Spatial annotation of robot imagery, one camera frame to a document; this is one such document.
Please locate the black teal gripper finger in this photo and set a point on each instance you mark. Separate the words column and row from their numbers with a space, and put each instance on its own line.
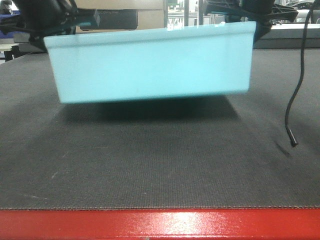
column 264, row 12
column 45, row 18

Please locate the light blue plastic bin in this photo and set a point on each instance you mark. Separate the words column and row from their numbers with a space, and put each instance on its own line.
column 204, row 60

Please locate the black box background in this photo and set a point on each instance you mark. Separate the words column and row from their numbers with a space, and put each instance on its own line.
column 115, row 19

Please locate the dark grey conveyor belt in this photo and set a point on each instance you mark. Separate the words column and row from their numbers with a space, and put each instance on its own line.
column 207, row 152

